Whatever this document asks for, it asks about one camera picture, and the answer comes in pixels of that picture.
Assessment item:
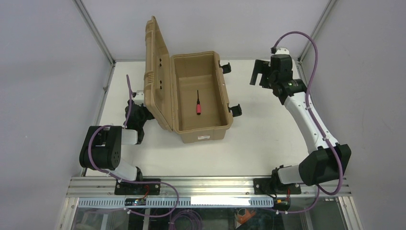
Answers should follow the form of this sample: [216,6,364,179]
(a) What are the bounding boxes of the white slotted cable duct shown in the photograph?
[78,196,273,209]

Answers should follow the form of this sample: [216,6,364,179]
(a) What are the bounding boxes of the orange object under table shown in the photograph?
[235,208,256,225]

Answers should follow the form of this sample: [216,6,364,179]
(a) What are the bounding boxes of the coiled purple cable below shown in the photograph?
[168,208,203,230]

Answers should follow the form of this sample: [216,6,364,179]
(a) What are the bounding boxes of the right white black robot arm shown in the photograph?
[250,50,351,196]

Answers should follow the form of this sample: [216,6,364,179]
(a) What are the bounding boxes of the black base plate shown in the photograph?
[253,177,302,195]
[114,178,161,196]

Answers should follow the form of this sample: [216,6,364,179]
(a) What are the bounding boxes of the tan plastic toolbox bin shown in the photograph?
[144,17,242,143]

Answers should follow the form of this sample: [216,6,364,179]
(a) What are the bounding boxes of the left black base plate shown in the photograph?
[114,178,161,196]

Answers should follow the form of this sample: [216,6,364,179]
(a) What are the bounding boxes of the aluminium mounting rail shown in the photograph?
[66,176,352,198]

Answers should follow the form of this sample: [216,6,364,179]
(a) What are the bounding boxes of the red handled screwdriver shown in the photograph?
[196,90,202,115]

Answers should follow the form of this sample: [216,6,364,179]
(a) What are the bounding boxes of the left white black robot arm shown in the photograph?
[79,100,154,182]

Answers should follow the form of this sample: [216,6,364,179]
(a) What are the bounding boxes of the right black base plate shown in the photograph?
[253,177,302,195]

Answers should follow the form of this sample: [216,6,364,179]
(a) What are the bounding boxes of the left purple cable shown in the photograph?
[88,75,180,219]

